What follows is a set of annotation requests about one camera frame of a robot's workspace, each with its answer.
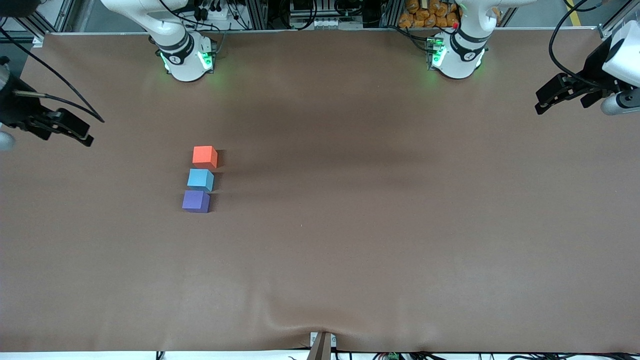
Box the brown camera post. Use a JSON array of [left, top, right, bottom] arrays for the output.
[[306, 331, 334, 360]]

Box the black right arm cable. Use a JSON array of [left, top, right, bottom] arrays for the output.
[[0, 27, 105, 123]]

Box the light blue foam block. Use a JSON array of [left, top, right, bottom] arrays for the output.
[[187, 168, 215, 193]]

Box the bag of orange snacks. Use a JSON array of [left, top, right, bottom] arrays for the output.
[[398, 0, 461, 29]]

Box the purple foam block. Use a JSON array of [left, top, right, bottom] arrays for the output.
[[182, 190, 211, 214]]

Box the white terminal block row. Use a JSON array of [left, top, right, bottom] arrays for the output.
[[312, 17, 364, 30]]

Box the white power strip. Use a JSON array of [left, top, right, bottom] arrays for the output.
[[196, 0, 232, 22]]

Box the orange foam block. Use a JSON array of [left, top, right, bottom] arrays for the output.
[[192, 145, 219, 170]]

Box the brown table mat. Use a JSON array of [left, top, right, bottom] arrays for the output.
[[0, 27, 640, 354]]

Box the white post bracket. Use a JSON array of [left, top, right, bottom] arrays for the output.
[[309, 332, 338, 349]]

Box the aluminium frame profile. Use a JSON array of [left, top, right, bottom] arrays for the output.
[[245, 0, 269, 30], [597, 0, 640, 39], [10, 0, 77, 39]]

